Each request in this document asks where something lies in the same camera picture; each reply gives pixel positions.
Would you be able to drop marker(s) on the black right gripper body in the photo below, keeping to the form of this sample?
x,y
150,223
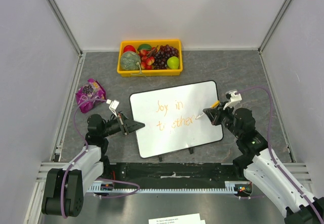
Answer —
x,y
217,115

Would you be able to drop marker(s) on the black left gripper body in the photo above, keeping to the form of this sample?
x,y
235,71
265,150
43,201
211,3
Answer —
x,y
121,119

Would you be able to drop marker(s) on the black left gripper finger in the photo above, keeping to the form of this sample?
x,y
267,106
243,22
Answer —
x,y
131,123
134,127

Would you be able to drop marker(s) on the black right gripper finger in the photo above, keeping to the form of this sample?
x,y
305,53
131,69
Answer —
x,y
212,117
213,109

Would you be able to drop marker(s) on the white marker pen orange tip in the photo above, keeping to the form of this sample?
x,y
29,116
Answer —
x,y
202,114

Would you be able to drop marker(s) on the white whiteboard black frame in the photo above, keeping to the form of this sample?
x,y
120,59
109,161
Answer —
x,y
174,118

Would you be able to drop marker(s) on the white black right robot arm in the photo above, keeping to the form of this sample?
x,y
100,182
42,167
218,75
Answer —
x,y
260,165

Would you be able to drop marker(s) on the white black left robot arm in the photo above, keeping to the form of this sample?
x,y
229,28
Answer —
x,y
66,187

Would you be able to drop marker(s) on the purple snack bag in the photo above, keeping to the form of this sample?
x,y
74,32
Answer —
x,y
89,95

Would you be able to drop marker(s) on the green striped melon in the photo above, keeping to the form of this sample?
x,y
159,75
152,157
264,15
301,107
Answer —
x,y
130,61

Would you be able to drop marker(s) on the green pear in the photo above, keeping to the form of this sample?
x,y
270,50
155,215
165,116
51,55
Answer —
x,y
173,62

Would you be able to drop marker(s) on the red lychee cluster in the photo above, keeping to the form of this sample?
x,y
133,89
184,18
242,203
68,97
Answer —
x,y
147,59

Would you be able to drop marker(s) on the yellow plastic fruit tray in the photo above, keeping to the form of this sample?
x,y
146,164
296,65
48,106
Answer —
x,y
156,44

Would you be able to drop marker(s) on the red apple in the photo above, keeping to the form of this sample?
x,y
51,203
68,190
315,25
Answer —
x,y
129,48

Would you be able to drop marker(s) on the dark red grape bunch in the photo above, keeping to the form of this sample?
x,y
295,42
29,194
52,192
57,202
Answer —
x,y
162,55

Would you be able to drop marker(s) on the green red mango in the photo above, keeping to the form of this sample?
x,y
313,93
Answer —
x,y
147,47

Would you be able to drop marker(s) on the white paper sheet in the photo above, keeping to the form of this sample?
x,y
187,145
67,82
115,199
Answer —
x,y
181,219

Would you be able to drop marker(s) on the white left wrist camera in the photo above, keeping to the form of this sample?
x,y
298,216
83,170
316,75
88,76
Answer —
x,y
113,105

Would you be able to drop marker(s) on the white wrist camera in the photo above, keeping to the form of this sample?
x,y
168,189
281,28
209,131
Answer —
x,y
233,98
113,105

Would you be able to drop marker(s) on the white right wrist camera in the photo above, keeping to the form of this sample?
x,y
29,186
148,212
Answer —
x,y
233,98

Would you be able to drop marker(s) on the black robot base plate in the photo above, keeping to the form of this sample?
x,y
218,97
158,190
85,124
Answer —
x,y
173,175

